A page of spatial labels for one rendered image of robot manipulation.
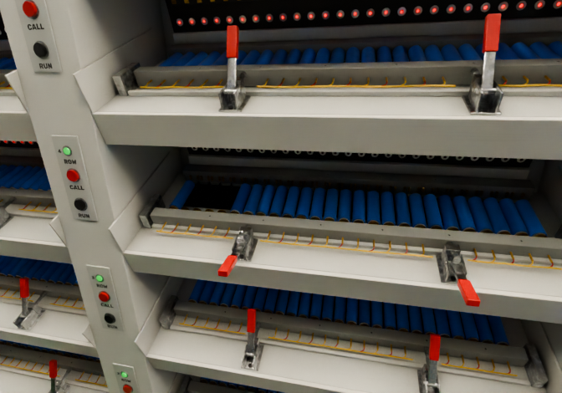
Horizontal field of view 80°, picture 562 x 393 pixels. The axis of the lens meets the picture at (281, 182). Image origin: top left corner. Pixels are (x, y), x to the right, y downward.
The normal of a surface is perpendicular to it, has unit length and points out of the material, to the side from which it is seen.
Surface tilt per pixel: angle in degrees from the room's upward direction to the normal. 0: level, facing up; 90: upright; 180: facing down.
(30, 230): 18
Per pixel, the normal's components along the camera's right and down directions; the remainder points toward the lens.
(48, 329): -0.09, -0.78
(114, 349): -0.22, 0.35
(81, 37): 0.98, 0.05
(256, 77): -0.19, 0.62
